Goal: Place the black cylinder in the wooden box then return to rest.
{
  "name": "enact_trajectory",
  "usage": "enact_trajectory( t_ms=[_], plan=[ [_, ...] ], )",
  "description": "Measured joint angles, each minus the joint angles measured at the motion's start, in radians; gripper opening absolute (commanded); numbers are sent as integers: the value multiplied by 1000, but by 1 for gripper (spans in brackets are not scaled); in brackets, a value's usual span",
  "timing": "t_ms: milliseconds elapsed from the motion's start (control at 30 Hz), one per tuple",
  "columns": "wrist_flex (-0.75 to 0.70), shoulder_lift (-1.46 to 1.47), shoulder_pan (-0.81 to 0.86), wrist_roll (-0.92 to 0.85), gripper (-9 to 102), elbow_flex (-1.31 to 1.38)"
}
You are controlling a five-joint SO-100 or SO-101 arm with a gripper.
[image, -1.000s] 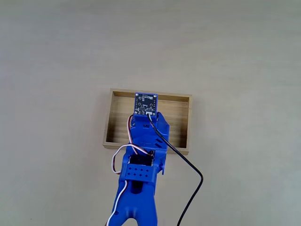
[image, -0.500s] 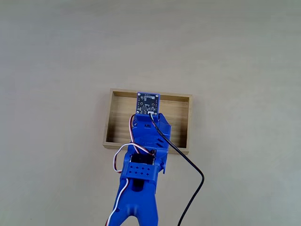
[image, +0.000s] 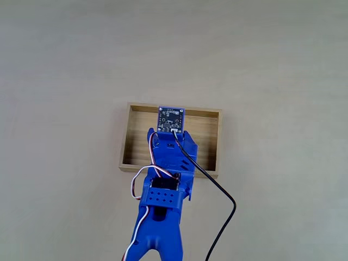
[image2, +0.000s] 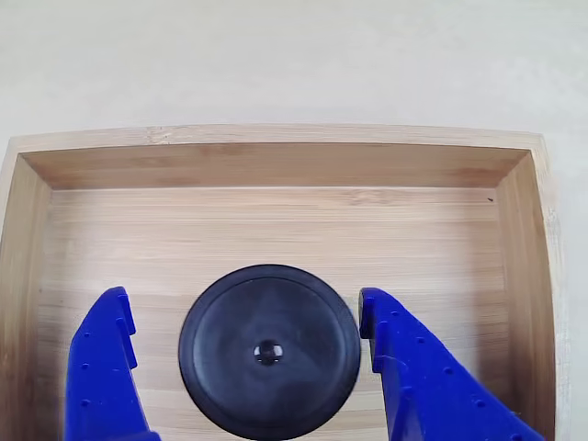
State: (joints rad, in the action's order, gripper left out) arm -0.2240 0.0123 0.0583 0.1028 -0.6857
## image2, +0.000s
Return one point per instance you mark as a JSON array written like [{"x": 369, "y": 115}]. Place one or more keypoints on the black cylinder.
[{"x": 268, "y": 353}]

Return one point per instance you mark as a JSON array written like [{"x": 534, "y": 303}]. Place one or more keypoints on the shallow wooden box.
[{"x": 285, "y": 229}]

